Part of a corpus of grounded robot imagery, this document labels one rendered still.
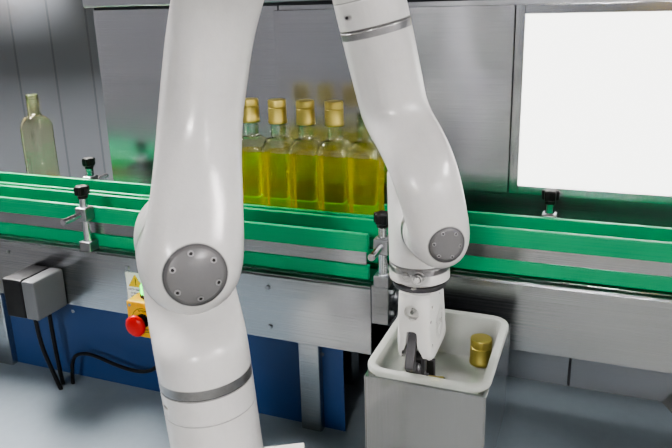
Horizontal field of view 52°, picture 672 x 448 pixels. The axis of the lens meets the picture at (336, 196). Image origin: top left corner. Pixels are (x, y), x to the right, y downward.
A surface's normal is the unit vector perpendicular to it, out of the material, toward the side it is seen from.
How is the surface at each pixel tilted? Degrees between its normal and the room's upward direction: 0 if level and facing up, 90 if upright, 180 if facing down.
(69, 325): 90
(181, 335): 31
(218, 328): 25
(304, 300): 90
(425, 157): 53
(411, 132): 43
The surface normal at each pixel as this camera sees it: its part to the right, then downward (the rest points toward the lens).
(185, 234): 0.25, -0.25
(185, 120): -0.14, 0.06
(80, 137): 0.06, 0.27
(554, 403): -0.03, -0.96
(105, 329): -0.37, 0.26
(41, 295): 0.93, 0.07
